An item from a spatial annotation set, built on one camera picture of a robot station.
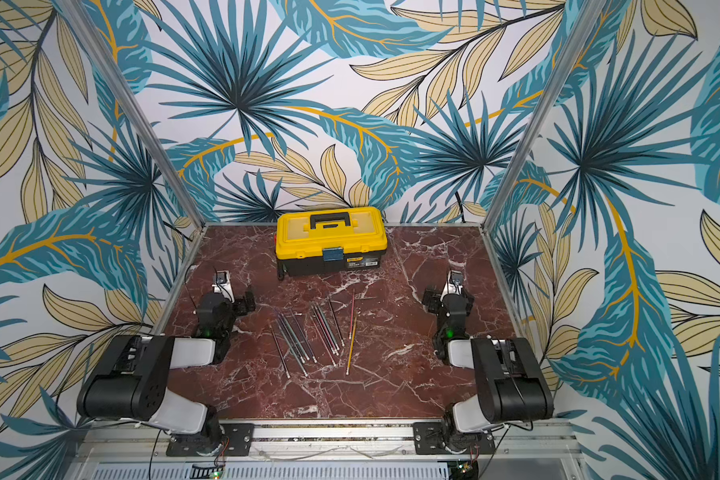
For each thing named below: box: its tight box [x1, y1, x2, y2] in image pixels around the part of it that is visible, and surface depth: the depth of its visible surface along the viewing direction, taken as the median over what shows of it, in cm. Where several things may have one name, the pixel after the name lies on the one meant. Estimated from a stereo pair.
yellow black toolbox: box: [274, 207, 388, 280], surface depth 97 cm
